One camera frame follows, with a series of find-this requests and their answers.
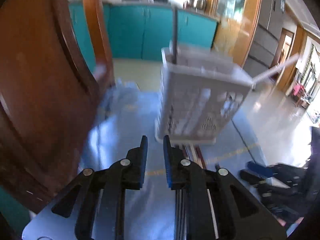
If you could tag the silver multi-door refrigerator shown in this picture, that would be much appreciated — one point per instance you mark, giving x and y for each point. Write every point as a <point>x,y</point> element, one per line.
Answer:
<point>266,38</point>

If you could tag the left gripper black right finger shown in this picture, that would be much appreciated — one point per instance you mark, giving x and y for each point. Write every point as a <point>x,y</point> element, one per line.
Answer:
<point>217,205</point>

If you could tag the wooden glass sliding door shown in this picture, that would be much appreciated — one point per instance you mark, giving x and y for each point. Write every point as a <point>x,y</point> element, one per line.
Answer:
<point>237,23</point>

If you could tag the carved wooden chair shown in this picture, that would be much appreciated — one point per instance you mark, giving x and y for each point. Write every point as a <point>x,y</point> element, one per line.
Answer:
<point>49,97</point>

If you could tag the blue checked tablecloth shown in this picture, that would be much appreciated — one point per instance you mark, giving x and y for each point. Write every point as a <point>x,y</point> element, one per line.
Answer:
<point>124,116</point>

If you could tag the white chopstick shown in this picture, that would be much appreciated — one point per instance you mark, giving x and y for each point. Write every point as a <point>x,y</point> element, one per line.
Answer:
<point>275,69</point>

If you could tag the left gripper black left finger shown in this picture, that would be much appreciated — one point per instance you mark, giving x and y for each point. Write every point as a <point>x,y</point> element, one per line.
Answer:
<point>92,205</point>

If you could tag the maroon chopstick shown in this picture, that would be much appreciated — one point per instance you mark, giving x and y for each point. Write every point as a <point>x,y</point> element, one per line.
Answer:
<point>193,153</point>

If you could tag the white plastic utensil basket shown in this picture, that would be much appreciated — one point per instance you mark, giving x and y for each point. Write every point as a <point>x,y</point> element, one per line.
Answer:
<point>199,94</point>

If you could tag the dark grey chopstick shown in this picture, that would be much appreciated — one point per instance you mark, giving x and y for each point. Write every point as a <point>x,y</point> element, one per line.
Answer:
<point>174,34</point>

